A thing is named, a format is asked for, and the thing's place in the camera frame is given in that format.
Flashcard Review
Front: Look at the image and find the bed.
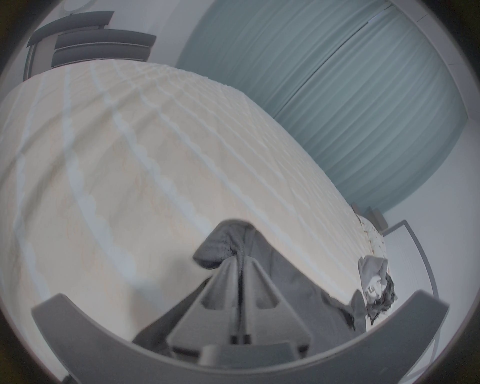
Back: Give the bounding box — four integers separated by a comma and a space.
0, 60, 443, 361

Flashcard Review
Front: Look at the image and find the black T-shirt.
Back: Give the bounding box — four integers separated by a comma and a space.
131, 219, 370, 355

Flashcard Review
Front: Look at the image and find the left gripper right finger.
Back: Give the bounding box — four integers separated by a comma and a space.
243, 259, 312, 348

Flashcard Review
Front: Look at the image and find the blue-green curtain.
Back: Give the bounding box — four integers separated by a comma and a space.
275, 5, 471, 215
175, 0, 392, 115

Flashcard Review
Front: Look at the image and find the grey bedside table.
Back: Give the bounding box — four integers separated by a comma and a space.
350, 204, 389, 229

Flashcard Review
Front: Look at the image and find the white printed pillow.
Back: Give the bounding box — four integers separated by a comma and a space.
355, 213, 387, 259

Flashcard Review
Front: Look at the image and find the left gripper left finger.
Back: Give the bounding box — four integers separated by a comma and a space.
167, 259, 242, 352

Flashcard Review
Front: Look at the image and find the black chest of drawers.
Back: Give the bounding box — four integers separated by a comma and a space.
23, 10, 157, 81

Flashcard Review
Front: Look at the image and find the pile of clothes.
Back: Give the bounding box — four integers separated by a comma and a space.
357, 255, 398, 325

